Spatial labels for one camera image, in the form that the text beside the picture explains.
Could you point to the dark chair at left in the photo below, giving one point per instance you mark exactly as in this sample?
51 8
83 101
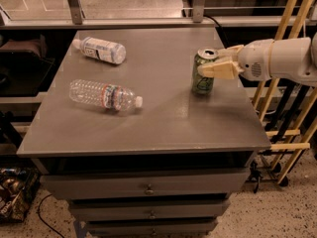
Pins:
25 68

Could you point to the bin of snack packages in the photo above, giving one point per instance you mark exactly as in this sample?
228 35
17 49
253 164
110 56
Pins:
18 188

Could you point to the grey drawer cabinet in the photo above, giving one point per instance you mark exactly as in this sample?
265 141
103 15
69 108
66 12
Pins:
173 131

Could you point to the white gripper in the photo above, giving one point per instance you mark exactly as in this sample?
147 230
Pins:
255 60

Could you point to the bottom grey drawer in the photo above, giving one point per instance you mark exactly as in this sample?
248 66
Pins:
151 228

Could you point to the clear plastic water bottle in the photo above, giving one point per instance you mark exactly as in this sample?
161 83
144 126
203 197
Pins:
108 96

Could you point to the metal window railing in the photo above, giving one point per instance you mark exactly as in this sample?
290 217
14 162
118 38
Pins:
89 14

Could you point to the wooden folding rack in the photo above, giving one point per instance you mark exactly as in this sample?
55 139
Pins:
282 141

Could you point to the blue label plastic bottle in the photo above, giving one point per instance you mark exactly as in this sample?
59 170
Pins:
99 49

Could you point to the middle grey drawer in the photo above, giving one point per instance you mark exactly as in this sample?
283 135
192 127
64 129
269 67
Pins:
150 210

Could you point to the grey drawer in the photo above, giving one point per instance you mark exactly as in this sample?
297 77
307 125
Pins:
151 228
128 185
150 210

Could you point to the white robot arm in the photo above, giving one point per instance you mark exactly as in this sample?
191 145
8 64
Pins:
295 60

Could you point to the green soda can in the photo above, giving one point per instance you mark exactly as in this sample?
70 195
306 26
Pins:
202 85

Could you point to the top grey drawer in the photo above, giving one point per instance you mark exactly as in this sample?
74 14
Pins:
128 185

